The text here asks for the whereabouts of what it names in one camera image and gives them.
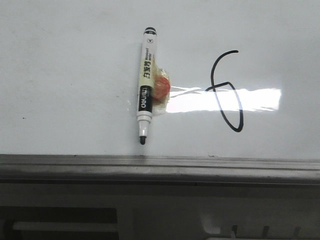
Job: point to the white black deli whiteboard marker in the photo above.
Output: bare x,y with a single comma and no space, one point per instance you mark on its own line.
153,84

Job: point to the white marker tray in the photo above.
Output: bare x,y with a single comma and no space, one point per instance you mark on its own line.
192,224

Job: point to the white whiteboard with aluminium frame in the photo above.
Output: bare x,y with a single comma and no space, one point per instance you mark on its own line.
244,100

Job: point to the white metal stand frame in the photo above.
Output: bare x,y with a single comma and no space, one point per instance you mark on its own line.
58,223

